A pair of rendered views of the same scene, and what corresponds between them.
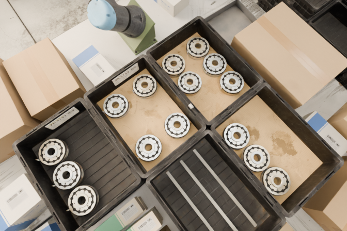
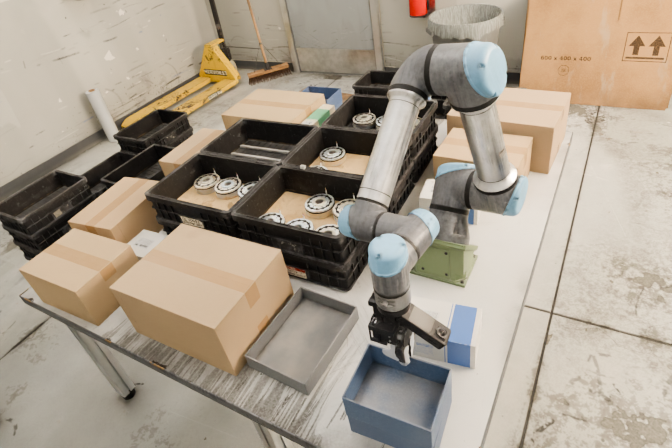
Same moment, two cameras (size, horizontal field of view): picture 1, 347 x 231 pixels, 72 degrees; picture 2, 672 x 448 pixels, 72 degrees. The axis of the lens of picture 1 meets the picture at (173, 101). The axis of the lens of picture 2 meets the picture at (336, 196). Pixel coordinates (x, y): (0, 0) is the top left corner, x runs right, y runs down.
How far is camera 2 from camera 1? 167 cm
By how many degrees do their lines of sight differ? 72
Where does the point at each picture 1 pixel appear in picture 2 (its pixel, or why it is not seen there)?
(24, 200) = not seen: hidden behind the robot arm
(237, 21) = (291, 360)
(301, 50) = (180, 272)
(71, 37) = (527, 224)
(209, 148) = not seen: hidden behind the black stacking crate
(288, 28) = (201, 291)
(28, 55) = (515, 150)
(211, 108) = (285, 204)
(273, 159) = (210, 197)
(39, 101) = (458, 134)
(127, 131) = (362, 159)
